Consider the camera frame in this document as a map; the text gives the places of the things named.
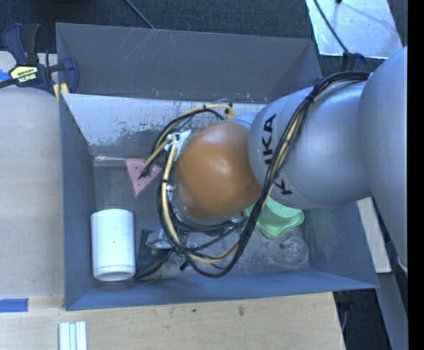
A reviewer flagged white cup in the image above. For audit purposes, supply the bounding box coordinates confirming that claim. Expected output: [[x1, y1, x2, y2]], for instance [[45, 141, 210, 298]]
[[90, 208, 137, 282]]

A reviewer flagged pink triangular sponge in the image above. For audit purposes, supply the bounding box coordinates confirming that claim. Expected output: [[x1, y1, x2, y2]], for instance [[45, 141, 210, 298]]
[[125, 157, 163, 198]]

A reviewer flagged light green cloth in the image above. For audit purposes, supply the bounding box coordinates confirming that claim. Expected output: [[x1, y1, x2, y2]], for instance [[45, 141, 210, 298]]
[[242, 194, 306, 239]]

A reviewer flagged pale wood board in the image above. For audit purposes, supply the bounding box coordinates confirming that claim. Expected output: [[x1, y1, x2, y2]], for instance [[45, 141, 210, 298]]
[[0, 85, 66, 299]]

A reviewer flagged grey metal bin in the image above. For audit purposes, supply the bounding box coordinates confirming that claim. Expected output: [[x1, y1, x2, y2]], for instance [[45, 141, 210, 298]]
[[55, 22, 381, 311]]

